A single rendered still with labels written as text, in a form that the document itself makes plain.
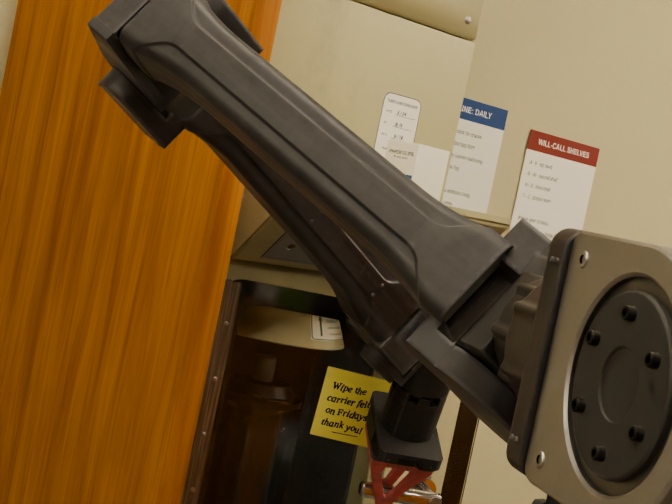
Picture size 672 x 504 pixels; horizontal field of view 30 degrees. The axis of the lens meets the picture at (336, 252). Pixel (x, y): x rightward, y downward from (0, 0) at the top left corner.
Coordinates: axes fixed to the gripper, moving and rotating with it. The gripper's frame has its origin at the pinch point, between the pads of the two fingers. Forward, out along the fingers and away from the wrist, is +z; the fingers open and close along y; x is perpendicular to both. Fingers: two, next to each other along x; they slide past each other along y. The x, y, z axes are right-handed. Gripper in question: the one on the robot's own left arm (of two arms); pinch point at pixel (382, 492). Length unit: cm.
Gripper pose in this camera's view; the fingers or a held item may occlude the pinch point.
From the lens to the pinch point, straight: 135.0
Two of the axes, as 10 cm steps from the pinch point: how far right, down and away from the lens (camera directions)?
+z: -2.6, 8.5, 4.7
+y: 0.6, 5.0, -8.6
